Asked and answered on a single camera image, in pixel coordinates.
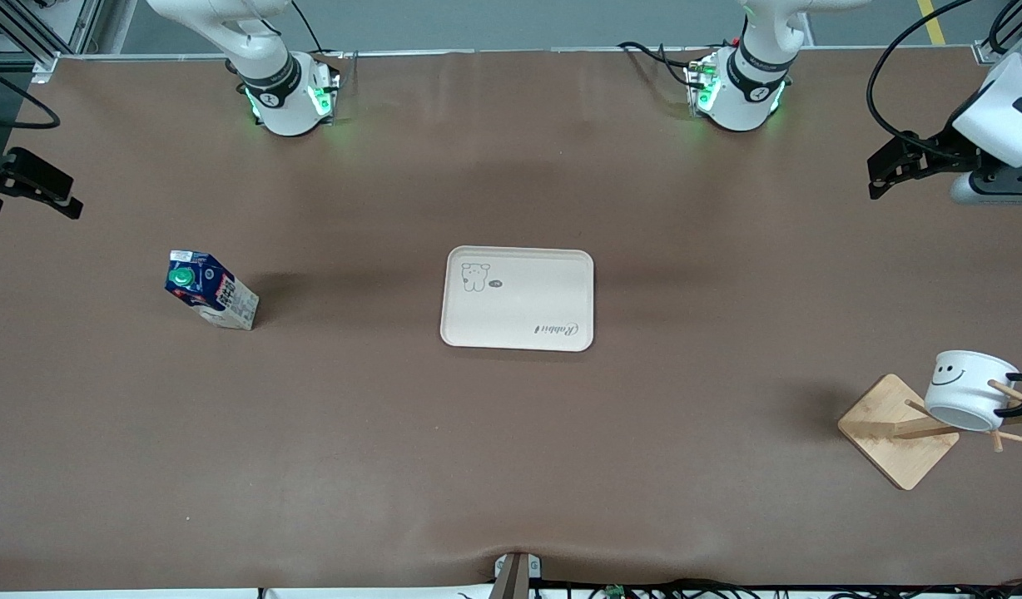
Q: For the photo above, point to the aluminium frame profile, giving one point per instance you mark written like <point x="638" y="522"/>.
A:
<point x="45" y="50"/>
<point x="987" y="51"/>

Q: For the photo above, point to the wooden cup rack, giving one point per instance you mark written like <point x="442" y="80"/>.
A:
<point x="885" y="433"/>

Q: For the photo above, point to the blue and white milk carton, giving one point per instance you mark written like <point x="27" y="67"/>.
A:
<point x="224" y="299"/>

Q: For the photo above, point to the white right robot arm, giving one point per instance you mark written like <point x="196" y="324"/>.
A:
<point x="278" y="100"/>

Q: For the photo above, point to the metal table clamp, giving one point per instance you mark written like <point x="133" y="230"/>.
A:
<point x="518" y="576"/>

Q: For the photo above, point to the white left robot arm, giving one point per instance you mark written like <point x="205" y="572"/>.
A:
<point x="748" y="91"/>

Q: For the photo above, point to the cream tray with Rabbit print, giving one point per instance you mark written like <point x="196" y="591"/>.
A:
<point x="528" y="299"/>

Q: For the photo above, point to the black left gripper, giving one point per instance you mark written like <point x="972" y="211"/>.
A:
<point x="938" y="145"/>

